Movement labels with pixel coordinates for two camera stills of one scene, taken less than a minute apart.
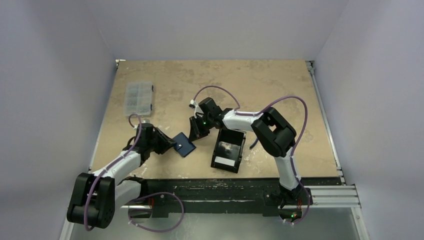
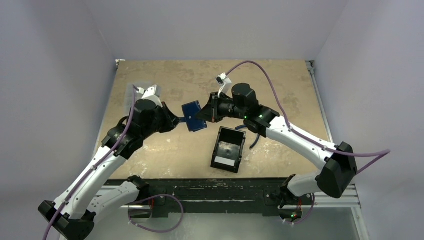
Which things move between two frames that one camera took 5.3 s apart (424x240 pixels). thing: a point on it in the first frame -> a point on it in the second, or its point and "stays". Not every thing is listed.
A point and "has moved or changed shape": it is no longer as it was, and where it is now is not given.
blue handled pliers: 254,143 stays
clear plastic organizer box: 138,98 stays
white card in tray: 224,161 stays
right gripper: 198,122 -> 214,108
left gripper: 166,142 -> 171,120
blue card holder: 184,145 has moved or changed shape
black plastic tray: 228,150 stays
